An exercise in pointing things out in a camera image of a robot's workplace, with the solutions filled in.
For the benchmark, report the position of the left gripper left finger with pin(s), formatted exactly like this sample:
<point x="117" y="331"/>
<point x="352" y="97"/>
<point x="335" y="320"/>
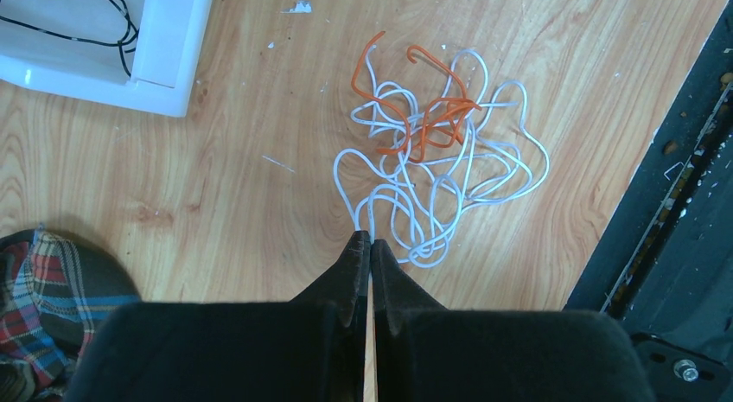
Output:
<point x="310" y="348"/>

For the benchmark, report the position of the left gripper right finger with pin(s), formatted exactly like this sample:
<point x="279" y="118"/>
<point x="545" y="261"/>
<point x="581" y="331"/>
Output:
<point x="426" y="352"/>

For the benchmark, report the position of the plaid flannel shirt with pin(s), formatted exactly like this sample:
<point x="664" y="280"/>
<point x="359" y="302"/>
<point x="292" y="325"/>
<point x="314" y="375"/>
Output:
<point x="56" y="291"/>

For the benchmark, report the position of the white plastic bin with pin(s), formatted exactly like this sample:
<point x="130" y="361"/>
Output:
<point x="136" y="54"/>

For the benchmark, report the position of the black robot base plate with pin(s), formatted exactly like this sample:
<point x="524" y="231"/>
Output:
<point x="663" y="266"/>

